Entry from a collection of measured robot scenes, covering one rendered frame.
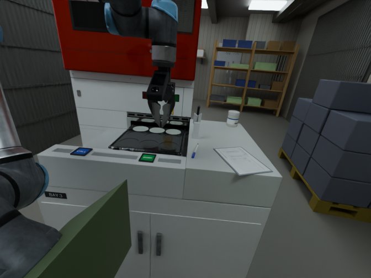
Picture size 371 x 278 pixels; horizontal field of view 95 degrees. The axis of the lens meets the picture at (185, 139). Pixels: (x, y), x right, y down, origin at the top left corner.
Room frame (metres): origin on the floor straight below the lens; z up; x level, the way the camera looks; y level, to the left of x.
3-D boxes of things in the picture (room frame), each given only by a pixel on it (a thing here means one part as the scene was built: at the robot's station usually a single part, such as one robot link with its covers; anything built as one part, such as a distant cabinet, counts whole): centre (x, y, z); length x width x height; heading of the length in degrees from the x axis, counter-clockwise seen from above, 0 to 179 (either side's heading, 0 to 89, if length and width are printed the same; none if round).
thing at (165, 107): (0.59, 0.07, 1.14); 0.06 x 0.03 x 0.09; 179
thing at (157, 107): (0.59, 0.11, 1.14); 0.06 x 0.03 x 0.09; 179
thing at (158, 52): (0.58, 0.09, 1.33); 0.08 x 0.08 x 0.05
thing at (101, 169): (0.57, 0.27, 0.89); 0.55 x 0.09 x 0.14; 89
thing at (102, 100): (1.16, 0.38, 1.02); 0.81 x 0.03 x 0.40; 89
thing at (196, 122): (0.82, -0.05, 1.03); 0.06 x 0.04 x 0.13; 179
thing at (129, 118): (1.15, 0.20, 0.89); 0.44 x 0.02 x 0.10; 89
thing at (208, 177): (0.83, -0.19, 0.89); 0.62 x 0.35 x 0.14; 179
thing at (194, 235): (0.83, 0.12, 0.41); 0.96 x 0.64 x 0.82; 89
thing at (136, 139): (0.94, 0.19, 0.90); 0.34 x 0.34 x 0.01; 89
